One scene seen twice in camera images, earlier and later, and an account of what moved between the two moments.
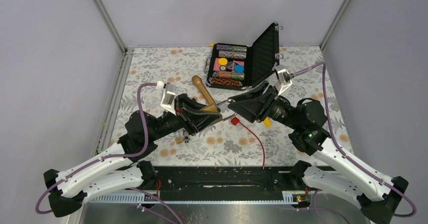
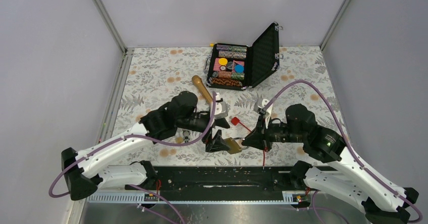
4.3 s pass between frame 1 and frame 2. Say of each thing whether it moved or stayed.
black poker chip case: stayed
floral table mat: stayed
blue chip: stayed
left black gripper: moved
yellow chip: stayed
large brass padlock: moved
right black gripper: moved
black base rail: stayed
